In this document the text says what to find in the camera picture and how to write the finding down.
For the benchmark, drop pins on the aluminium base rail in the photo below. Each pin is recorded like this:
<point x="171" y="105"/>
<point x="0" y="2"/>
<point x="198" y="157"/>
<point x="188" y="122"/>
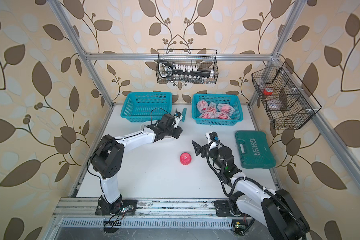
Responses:
<point x="149" y="213"/>

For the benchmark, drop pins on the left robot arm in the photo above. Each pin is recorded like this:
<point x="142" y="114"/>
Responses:
<point x="107" y="158"/>

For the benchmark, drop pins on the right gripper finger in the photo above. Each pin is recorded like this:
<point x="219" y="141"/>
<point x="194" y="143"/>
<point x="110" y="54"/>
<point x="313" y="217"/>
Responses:
<point x="197" y="148"/>
<point x="203" y="151"/>

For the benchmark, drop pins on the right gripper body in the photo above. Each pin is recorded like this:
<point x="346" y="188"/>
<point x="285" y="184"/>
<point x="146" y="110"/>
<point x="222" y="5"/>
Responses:
<point x="214" y="155"/>

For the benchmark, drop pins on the right teal plastic basket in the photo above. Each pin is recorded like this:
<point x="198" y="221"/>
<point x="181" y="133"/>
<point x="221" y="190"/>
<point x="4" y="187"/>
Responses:
<point x="218" y="99"/>

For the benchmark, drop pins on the left teal plastic basket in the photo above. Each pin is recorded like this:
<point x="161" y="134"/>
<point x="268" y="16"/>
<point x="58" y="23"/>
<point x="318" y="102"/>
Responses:
<point x="141" y="107"/>

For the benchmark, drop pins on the back black wire basket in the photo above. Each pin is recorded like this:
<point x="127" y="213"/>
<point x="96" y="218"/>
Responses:
<point x="204" y="59"/>

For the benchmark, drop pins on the teal knife sheath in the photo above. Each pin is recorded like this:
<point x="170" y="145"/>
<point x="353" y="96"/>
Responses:
<point x="184" y="114"/>

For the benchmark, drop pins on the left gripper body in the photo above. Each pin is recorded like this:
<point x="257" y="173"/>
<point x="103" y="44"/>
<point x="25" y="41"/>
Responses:
<point x="166" y="131"/>

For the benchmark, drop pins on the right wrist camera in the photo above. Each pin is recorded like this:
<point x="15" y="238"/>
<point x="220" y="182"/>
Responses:
<point x="212" y="137"/>

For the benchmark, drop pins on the black white tool set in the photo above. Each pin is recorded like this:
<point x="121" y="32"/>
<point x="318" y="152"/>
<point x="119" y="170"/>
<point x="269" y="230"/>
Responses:
<point x="166" y="69"/>

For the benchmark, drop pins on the side black wire basket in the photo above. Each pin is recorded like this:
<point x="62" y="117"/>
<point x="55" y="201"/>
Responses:
<point x="292" y="103"/>

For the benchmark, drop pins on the teal plastic basket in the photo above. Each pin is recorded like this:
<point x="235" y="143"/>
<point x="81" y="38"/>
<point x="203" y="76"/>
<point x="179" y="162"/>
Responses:
<point x="141" y="107"/>
<point x="218" y="99"/>

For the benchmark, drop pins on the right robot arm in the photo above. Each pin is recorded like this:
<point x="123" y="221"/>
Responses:
<point x="276" y="210"/>

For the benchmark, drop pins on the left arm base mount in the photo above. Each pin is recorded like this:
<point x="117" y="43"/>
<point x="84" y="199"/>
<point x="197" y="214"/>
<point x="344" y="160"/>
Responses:
<point x="120" y="207"/>

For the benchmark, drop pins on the green tool case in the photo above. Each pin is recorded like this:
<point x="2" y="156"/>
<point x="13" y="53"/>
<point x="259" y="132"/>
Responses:
<point x="254" y="150"/>

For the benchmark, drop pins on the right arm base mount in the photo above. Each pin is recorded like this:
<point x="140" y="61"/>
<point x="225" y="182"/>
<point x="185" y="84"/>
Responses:
<point x="228" y="207"/>

